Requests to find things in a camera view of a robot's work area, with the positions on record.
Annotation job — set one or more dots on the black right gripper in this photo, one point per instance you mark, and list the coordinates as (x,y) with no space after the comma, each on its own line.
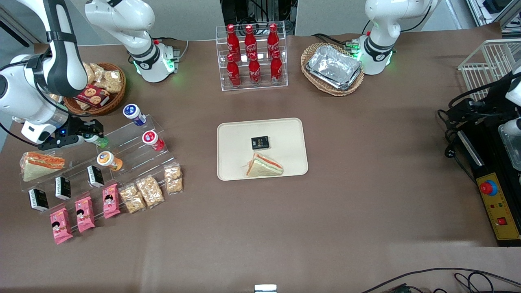
(80,127)

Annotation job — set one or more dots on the green gum bottle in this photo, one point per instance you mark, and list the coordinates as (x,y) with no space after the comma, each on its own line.
(99,141)

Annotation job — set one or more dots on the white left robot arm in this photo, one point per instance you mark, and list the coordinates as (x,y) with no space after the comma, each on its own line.
(380,24)

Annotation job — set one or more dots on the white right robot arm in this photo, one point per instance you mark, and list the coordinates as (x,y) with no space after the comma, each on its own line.
(24,93)

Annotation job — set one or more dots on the orange gum bottle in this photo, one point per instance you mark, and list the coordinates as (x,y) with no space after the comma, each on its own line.
(109,160)

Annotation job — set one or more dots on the blue gum bottle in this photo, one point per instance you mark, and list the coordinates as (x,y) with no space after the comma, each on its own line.
(134,114)

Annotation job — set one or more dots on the red gum bottle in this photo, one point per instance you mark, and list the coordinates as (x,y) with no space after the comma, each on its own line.
(153,140)

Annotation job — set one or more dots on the cream plastic tray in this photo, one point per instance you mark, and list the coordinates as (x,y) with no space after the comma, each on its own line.
(285,134)

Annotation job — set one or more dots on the aluminium foil tray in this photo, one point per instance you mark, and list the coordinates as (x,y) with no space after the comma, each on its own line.
(334,67)

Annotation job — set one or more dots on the peanut brittle clear pack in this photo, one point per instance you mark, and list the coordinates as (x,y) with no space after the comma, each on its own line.
(113,80)
(83,105)
(98,70)
(87,73)
(173,179)
(149,190)
(132,198)

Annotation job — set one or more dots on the red cookie box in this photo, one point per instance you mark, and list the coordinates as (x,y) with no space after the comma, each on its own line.
(93,96)

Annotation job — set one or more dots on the clear acrylic stepped stand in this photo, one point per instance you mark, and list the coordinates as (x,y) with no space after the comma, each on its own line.
(77,171)
(134,162)

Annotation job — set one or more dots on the black rice ball pack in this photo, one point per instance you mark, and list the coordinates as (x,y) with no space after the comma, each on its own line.
(38,199)
(95,176)
(62,187)
(260,142)

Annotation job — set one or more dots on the dark brown wicker basket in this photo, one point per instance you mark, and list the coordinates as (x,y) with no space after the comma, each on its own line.
(116,99)

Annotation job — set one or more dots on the wrapped triangle sandwich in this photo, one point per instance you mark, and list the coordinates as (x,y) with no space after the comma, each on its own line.
(264,167)
(40,165)

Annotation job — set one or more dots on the pink cartoon snack pack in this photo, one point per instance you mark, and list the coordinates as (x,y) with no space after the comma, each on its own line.
(110,205)
(85,213)
(61,225)

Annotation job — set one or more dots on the red cola bottle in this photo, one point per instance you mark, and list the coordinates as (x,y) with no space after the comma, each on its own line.
(250,38)
(232,38)
(254,71)
(272,36)
(233,73)
(276,68)

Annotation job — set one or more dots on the clear acrylic bottle rack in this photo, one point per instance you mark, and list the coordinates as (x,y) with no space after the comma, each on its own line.
(262,49)

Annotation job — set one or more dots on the dark background equipment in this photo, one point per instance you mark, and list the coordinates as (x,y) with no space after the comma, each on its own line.
(260,12)

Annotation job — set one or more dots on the small silver object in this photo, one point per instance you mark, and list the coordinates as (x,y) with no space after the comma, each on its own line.
(265,288)

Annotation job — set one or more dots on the light brown wicker basket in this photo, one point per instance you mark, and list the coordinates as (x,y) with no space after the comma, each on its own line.
(325,90)

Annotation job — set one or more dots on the red emergency stop button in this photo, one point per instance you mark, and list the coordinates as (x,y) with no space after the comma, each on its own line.
(487,187)

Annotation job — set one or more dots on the yellow control box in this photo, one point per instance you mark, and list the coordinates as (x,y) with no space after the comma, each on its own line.
(502,207)

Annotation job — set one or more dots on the clear plastic container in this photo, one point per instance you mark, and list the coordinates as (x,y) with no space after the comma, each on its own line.
(511,144)

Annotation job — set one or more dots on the white robot part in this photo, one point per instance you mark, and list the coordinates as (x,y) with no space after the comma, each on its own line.
(515,91)

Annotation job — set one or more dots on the metal shelf frame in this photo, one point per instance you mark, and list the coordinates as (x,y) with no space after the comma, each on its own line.
(488,12)

